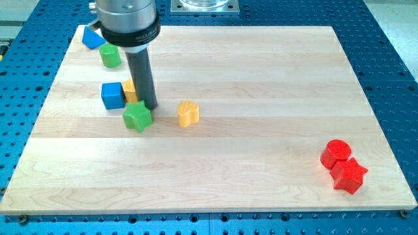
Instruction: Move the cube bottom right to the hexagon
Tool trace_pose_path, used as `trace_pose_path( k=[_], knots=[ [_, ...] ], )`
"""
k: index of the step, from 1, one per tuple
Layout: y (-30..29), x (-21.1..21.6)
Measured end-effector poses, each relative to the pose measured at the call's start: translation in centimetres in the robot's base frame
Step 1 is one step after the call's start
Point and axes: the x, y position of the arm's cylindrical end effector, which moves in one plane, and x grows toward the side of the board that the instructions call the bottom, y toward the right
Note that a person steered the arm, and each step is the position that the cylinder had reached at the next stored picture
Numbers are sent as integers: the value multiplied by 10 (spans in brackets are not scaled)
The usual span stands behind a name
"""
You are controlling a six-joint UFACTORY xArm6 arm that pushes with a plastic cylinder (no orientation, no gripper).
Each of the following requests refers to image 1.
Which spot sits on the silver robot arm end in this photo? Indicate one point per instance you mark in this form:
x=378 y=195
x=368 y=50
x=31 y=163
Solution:
x=129 y=24

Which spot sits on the yellow hexagon block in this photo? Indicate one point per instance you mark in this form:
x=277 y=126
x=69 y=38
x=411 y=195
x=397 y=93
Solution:
x=129 y=91

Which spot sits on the blue cube block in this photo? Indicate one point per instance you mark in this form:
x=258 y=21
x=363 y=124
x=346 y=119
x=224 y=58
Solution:
x=112 y=95

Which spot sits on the yellow heart block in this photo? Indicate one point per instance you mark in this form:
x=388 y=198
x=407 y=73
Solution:
x=188 y=113

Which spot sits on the light wooden board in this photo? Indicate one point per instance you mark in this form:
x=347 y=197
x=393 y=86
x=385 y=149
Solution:
x=270 y=100

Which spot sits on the green star block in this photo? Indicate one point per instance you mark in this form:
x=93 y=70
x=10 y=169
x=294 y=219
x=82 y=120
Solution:
x=137 y=116

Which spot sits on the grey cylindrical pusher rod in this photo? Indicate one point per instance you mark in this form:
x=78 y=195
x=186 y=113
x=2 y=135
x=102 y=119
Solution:
x=140 y=69

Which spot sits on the green cylinder block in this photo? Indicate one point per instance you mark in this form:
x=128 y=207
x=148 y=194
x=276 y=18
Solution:
x=110 y=55

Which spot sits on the red cylinder block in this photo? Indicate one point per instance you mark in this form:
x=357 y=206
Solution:
x=335 y=150

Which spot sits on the blue triangle block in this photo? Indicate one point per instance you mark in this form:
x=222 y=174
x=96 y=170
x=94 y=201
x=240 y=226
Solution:
x=91 y=39

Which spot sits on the red star block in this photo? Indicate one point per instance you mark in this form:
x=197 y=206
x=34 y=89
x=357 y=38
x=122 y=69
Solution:
x=348 y=175

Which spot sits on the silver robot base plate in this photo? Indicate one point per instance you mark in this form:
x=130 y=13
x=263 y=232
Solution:
x=179 y=7

